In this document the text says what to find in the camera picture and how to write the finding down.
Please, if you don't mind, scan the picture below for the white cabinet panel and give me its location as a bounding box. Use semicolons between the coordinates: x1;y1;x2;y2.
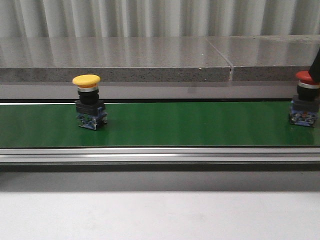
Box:
0;80;298;100

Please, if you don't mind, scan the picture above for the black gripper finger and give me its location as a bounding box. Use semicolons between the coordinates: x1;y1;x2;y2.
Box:
308;49;320;83

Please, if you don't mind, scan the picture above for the white pleated curtain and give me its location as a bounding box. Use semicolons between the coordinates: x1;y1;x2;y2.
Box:
0;0;320;38

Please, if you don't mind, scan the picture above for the green conveyor belt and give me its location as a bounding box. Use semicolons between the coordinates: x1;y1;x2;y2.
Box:
0;101;320;148

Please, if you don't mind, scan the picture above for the grey stone countertop slab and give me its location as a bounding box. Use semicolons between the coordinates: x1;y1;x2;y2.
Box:
0;37;231;84

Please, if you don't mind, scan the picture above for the aluminium conveyor frame rail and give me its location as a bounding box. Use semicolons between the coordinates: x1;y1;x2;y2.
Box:
0;146;320;166

